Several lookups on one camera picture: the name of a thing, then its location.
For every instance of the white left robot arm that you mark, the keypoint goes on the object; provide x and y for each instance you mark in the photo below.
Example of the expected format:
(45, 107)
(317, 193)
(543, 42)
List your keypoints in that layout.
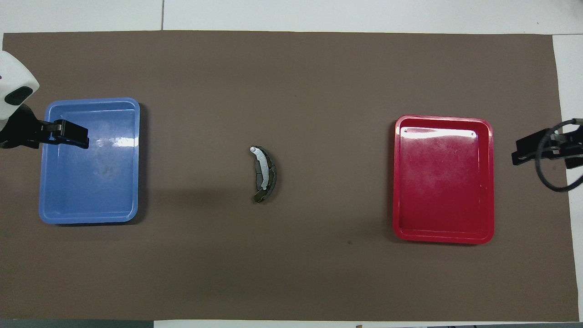
(13, 82)

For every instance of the red plastic tray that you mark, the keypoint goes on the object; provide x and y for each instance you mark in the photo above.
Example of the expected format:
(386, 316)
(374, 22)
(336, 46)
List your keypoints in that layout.
(442, 191)

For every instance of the blue plastic tray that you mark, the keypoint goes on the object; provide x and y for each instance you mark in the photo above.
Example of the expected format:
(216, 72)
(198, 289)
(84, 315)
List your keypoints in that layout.
(91, 191)

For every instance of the brown table mat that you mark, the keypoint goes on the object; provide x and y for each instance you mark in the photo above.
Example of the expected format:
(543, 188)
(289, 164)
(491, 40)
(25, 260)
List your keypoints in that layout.
(291, 273)

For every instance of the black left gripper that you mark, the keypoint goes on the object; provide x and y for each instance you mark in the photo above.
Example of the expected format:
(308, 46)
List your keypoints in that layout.
(23, 132)

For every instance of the curved brake shoe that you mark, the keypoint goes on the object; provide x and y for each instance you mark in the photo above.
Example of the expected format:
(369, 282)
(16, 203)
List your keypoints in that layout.
(272, 175)

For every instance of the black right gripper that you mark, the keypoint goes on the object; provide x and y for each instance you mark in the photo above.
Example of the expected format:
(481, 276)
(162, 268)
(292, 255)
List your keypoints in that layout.
(571, 148)

